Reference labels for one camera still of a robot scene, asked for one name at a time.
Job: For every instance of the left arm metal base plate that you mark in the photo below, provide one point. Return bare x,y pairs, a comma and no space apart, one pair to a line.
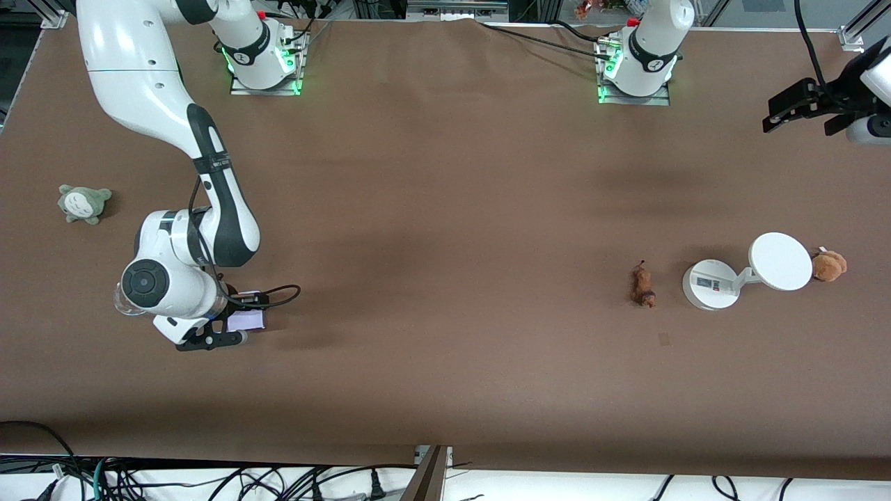
633,101

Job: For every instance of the aluminium frame corner bracket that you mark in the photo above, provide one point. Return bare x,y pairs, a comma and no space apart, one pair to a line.
853,35

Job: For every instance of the black power plug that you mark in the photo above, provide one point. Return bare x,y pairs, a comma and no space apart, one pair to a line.
377,487

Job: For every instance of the aluminium frame post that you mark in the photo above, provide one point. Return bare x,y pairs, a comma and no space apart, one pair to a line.
431,480

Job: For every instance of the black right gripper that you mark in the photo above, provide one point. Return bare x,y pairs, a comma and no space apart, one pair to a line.
237,303

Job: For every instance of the white round desk lamp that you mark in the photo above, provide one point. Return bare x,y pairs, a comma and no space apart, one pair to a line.
779,261

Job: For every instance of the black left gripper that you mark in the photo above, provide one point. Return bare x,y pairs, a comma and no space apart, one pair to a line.
830,101

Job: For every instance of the orange background toy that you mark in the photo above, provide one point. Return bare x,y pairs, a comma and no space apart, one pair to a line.
585,10

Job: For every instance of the brown paper table cover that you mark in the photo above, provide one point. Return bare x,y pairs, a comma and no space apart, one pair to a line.
348,383

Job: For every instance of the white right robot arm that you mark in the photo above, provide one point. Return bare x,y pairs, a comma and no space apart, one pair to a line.
153,83

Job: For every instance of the silver metal rail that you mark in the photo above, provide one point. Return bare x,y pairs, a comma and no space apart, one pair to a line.
456,10

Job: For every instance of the brown lion statue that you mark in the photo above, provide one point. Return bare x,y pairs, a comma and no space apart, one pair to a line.
642,284

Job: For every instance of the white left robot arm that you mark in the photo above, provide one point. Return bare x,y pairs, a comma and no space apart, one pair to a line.
647,49

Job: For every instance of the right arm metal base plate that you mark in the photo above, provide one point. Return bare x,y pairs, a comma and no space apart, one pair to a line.
268,90

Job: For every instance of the grey-green plush toy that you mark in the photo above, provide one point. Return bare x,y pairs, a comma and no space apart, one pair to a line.
82,204

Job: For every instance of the lavender phone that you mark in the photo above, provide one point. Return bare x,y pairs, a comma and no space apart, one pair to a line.
247,321

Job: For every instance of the brown plush toy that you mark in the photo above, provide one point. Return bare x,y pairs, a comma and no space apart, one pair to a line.
830,266

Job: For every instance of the clear plastic cup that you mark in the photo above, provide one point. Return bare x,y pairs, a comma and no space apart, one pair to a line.
120,303

